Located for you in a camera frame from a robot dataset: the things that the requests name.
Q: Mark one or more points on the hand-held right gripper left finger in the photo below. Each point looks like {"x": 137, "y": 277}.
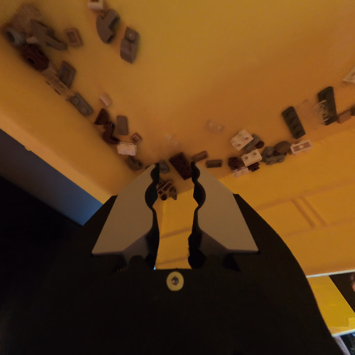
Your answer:
{"x": 124, "y": 224}

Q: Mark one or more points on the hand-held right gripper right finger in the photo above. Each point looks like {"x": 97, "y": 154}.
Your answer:
{"x": 224, "y": 224}

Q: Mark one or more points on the small toy bricks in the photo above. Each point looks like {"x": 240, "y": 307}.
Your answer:
{"x": 181, "y": 165}

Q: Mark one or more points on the yellow plastic bin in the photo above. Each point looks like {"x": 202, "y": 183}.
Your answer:
{"x": 332, "y": 310}
{"x": 208, "y": 69}

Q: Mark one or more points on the grey desk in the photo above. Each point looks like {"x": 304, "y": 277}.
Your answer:
{"x": 41, "y": 177}

